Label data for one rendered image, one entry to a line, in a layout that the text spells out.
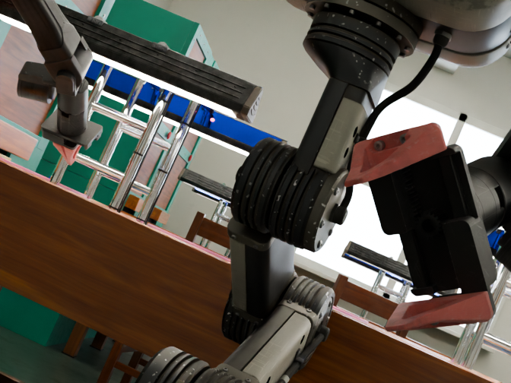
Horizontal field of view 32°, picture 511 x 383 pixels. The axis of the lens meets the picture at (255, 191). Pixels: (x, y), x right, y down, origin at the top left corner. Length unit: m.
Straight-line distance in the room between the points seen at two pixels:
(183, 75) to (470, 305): 1.27
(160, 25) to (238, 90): 2.92
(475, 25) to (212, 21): 6.16
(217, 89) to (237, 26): 5.33
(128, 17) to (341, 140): 3.78
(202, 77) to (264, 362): 0.84
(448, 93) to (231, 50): 1.69
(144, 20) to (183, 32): 0.21
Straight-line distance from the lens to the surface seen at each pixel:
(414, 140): 0.61
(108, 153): 2.27
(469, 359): 1.92
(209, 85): 1.81
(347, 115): 1.02
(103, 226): 1.50
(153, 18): 4.72
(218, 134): 2.36
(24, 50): 2.64
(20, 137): 2.64
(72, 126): 1.75
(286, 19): 7.12
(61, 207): 1.52
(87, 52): 1.68
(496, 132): 6.99
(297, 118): 6.92
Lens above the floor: 0.78
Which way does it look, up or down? 4 degrees up
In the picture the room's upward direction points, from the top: 24 degrees clockwise
